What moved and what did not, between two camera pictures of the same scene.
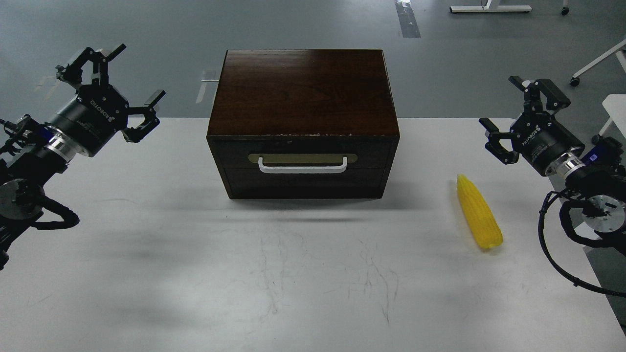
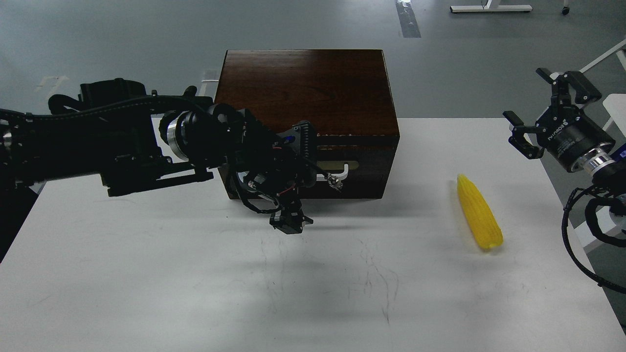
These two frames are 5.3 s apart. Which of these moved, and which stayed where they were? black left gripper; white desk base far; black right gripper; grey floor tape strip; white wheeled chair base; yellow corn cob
Moved: black right gripper; black left gripper
Stayed: yellow corn cob; white desk base far; white wheeled chair base; grey floor tape strip
